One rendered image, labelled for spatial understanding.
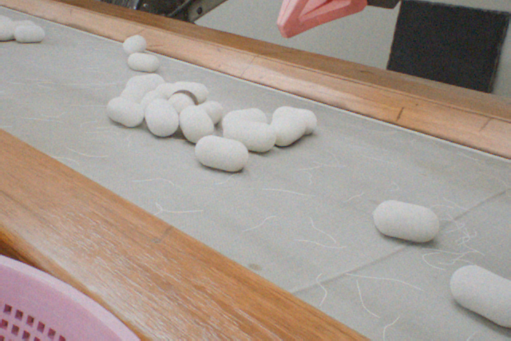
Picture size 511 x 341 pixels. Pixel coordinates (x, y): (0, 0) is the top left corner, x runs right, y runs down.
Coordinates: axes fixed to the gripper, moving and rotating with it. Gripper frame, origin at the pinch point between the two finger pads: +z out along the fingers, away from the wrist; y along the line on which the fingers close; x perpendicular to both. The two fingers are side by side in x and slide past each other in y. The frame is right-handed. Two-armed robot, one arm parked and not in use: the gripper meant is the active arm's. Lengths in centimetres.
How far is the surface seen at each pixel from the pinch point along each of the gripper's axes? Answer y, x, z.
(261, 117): 1.8, 2.2, 7.1
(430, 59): -77, 150, -128
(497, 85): -49, 157, -129
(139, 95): -7.3, -0.2, 10.2
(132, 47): -25.6, 8.5, 0.7
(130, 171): 2.0, -4.0, 16.9
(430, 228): 17.7, -1.1, 11.5
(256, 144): 4.2, 0.8, 9.9
